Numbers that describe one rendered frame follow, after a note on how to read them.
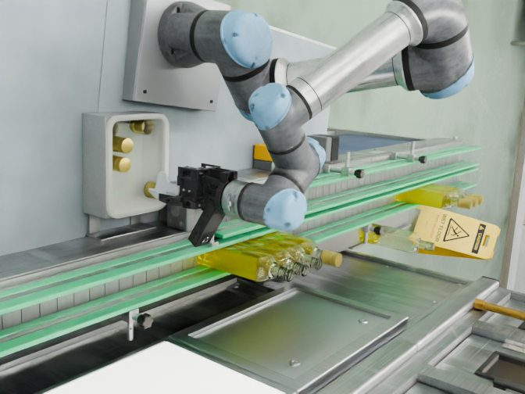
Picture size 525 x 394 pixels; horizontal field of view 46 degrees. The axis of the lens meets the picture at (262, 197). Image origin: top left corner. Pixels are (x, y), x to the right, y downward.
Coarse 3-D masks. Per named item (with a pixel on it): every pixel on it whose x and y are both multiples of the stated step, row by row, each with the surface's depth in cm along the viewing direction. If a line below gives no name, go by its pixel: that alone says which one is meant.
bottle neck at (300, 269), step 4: (288, 260) 144; (288, 264) 143; (292, 264) 142; (296, 264) 142; (300, 264) 142; (304, 264) 141; (292, 268) 142; (296, 268) 142; (300, 268) 141; (304, 268) 143; (308, 268) 143; (296, 272) 142; (300, 272) 141; (304, 272) 143; (304, 276) 142
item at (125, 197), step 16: (128, 128) 142; (160, 128) 142; (144, 144) 145; (160, 144) 143; (144, 160) 146; (160, 160) 143; (112, 176) 140; (128, 176) 144; (144, 176) 147; (112, 192) 141; (128, 192) 145; (112, 208) 133; (128, 208) 139; (144, 208) 140; (160, 208) 144
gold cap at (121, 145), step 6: (114, 138) 137; (120, 138) 137; (126, 138) 136; (114, 144) 137; (120, 144) 135; (126, 144) 136; (132, 144) 138; (114, 150) 138; (120, 150) 136; (126, 150) 136
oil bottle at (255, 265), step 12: (216, 252) 146; (228, 252) 144; (240, 252) 143; (252, 252) 144; (204, 264) 149; (216, 264) 147; (228, 264) 144; (240, 264) 142; (252, 264) 140; (264, 264) 138; (276, 264) 141; (240, 276) 143; (252, 276) 140; (264, 276) 139
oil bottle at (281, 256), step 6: (246, 246) 149; (252, 246) 149; (258, 246) 149; (264, 246) 149; (270, 246) 150; (264, 252) 145; (270, 252) 145; (276, 252) 145; (282, 252) 146; (276, 258) 143; (282, 258) 143; (288, 258) 145; (282, 264) 143
